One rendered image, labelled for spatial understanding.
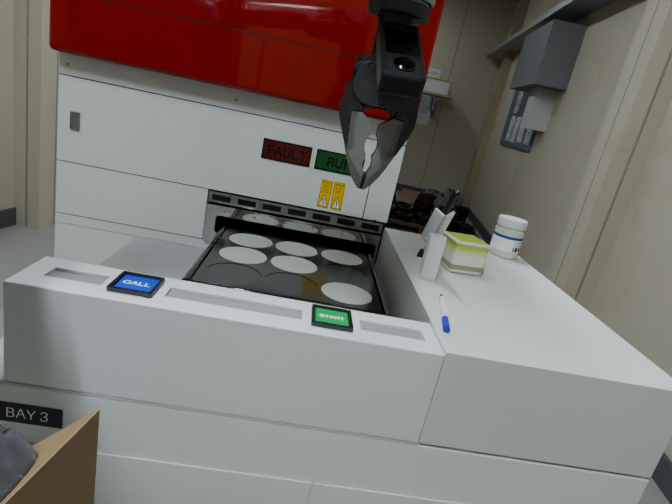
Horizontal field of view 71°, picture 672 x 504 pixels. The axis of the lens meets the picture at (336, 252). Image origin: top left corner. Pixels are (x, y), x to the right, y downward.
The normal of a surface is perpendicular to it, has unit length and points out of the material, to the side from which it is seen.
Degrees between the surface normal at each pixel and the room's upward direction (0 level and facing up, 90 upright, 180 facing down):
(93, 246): 90
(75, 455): 90
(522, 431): 90
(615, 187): 90
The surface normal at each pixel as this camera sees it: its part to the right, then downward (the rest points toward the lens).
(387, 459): 0.04, 0.31
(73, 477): 0.97, 0.23
